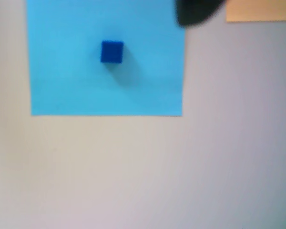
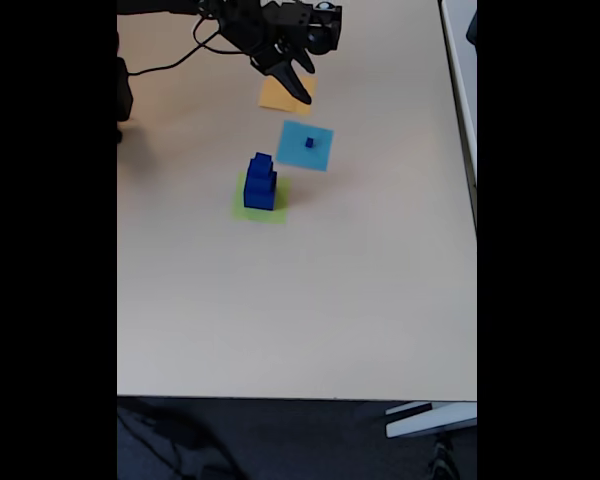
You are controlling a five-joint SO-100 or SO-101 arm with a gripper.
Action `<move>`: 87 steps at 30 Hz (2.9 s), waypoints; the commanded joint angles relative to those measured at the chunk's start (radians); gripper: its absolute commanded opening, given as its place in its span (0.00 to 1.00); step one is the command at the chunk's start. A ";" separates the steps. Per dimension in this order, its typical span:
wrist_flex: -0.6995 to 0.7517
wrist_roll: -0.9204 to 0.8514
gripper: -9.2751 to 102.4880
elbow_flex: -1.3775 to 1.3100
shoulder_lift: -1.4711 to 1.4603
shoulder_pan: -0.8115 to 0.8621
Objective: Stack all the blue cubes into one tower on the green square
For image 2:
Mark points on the medium blue cube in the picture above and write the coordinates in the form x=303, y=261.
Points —
x=260, y=180

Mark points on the orange paper square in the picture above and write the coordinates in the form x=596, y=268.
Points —
x=275, y=97

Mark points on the large blue cube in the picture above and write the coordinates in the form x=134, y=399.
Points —
x=260, y=200

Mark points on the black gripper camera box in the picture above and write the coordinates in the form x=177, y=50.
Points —
x=310, y=25

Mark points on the white table foot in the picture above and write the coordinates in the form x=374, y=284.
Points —
x=430, y=420

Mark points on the light blue paper square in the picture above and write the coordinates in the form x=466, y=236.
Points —
x=290, y=150

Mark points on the green paper square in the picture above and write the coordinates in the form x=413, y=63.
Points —
x=240, y=212

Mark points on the white neighbouring table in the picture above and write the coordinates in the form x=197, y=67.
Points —
x=460, y=75

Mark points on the dark blue object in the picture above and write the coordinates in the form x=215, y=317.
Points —
x=473, y=30

